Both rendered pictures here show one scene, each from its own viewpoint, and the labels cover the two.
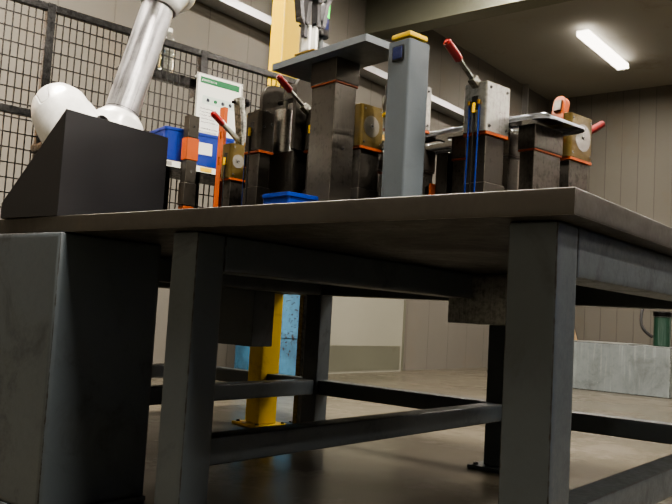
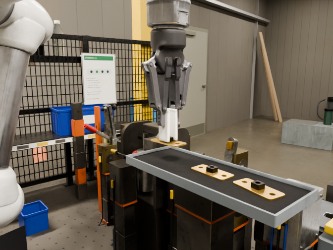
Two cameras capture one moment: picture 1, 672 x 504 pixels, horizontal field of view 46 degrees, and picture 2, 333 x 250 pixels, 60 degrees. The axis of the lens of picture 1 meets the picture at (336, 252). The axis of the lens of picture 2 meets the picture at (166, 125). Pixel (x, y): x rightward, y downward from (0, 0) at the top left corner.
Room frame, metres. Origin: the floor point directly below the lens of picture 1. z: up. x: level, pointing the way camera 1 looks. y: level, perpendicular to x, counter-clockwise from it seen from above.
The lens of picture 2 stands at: (1.45, 0.10, 1.36)
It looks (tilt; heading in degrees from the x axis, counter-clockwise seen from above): 11 degrees down; 1
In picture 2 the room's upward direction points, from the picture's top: straight up
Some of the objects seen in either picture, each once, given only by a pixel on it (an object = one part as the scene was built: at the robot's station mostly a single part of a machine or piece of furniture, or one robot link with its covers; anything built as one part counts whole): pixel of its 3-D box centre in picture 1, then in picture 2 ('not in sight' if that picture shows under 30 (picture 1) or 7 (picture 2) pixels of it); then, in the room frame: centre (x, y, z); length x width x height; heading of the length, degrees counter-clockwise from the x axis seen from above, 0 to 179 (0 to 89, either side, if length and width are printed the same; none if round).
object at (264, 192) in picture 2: not in sight; (257, 186); (1.91, -0.05, 1.17); 0.08 x 0.04 x 0.01; 31
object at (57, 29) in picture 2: (167, 52); (58, 38); (3.15, 0.74, 1.53); 0.07 x 0.07 x 0.20
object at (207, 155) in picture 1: (192, 152); (83, 118); (3.01, 0.58, 1.09); 0.30 x 0.17 x 0.13; 126
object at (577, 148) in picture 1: (570, 186); not in sight; (2.07, -0.61, 0.88); 0.14 x 0.09 x 0.36; 131
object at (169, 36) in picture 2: not in sight; (168, 51); (2.08, 0.10, 1.39); 0.08 x 0.07 x 0.09; 133
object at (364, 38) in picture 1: (336, 60); (206, 173); (1.99, 0.03, 1.16); 0.37 x 0.14 x 0.02; 41
